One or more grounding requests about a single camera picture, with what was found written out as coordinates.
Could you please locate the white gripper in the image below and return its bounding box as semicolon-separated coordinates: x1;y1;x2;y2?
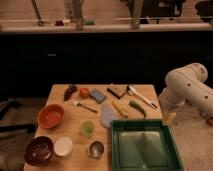
158;88;183;126

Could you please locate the light blue towel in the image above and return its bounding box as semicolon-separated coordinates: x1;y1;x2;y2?
100;104;120;128

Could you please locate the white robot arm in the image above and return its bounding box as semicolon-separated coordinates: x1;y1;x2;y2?
158;63;213;125

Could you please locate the small white bowl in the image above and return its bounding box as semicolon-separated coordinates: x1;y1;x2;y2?
54;137;73;157

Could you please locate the red orange bowl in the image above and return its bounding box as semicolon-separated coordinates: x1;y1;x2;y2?
37;104;64;129

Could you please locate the dark maroon bowl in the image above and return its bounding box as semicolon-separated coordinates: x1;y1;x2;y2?
24;136;53;166

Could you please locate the green plastic tray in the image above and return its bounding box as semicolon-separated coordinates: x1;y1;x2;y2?
111;119;184;171

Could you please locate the dark brown brush block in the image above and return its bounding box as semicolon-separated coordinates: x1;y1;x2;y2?
107;85;125;99

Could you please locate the blue sponge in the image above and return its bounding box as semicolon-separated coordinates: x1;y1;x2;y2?
90;89;106;103

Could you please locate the small metal cup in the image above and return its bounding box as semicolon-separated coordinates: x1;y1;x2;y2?
89;141;104;159

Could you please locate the green plastic cup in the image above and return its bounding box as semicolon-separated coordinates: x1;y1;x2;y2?
80;121;95;138

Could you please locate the bunch of dark grapes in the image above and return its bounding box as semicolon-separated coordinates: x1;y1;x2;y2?
64;85;78;101

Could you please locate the white handled knife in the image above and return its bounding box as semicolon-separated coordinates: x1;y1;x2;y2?
126;85;158;109

